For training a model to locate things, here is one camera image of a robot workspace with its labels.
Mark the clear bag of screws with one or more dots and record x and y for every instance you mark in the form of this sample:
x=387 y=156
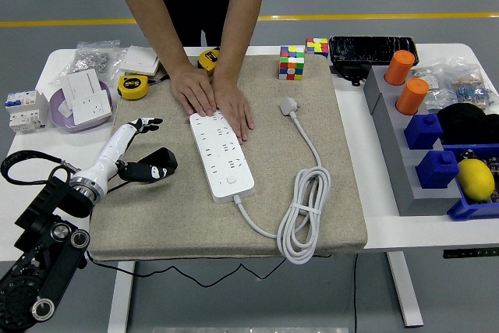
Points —
x=91 y=61

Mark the blue block with knob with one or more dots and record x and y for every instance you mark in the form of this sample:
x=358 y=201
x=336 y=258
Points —
x=436 y=169
x=423 y=131

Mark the white flat switch plate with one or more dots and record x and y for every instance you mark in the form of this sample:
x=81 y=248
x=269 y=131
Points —
x=136 y=59

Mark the large colourful puzzle cube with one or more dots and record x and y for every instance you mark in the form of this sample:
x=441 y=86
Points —
x=291 y=62

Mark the person's left hand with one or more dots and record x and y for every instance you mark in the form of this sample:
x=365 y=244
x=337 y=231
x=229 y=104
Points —
x=232 y=107

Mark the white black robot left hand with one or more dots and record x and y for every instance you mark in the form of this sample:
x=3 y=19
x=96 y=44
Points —
x=105 y=157

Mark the white wall socket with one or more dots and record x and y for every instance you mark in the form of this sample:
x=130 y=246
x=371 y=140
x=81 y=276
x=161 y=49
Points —
x=91 y=108

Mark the yellow black tape measure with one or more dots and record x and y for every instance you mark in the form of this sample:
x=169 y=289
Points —
x=206 y=61
x=132 y=87

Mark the grey block holder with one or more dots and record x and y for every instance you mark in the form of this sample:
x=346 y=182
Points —
x=405 y=177

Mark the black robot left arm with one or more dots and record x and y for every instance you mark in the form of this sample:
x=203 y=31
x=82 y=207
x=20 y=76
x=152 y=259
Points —
x=62 y=255

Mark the white power strip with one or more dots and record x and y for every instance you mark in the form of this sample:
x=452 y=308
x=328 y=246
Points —
x=222 y=169

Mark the black small device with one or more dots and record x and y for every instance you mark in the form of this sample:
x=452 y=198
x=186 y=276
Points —
x=351 y=71

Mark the white circuit breaker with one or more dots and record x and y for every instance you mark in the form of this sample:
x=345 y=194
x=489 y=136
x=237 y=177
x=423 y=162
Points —
x=23 y=110

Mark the black wrapped box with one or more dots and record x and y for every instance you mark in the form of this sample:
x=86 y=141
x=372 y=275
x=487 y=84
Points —
x=373 y=50

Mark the dark circuit board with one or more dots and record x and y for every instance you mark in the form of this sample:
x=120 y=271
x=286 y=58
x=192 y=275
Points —
x=492 y=165

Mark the clear bag of blue resistors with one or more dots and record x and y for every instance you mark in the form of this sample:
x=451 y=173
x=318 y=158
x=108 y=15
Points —
x=473 y=93

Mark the black plug adapter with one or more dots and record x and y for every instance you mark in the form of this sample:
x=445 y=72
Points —
x=165 y=156

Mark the purple bowl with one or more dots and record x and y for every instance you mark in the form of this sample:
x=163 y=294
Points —
x=66 y=124

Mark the person's right hand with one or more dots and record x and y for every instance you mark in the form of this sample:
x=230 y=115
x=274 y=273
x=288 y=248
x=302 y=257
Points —
x=193 y=91

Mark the person's right forearm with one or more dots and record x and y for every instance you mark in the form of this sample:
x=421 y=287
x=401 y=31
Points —
x=156 y=17

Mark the white switch panel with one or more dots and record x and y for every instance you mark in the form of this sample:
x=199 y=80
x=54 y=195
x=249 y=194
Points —
x=80 y=83

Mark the yellow lemon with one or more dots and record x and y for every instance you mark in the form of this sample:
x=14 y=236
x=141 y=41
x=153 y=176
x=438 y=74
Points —
x=475 y=181

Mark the blue plastic bin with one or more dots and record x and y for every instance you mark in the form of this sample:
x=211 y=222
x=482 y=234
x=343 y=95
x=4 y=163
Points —
x=468 y=210

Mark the orange cylinder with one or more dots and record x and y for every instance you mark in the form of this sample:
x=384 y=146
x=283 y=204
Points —
x=412 y=96
x=398 y=67

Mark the beige fabric mat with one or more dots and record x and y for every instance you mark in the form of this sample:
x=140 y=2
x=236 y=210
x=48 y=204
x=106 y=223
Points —
x=265 y=153

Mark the person's left forearm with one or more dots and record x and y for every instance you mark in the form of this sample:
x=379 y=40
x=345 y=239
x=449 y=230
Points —
x=238 y=25

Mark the small colourful puzzle cube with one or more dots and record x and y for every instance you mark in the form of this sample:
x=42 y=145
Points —
x=316 y=46

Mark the black cloth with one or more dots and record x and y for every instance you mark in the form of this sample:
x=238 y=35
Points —
x=464 y=122

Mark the black table control panel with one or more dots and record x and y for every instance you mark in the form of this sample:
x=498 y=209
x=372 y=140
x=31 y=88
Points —
x=469 y=253

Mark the clear bag of white parts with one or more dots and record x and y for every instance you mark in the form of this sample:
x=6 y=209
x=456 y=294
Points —
x=430 y=81

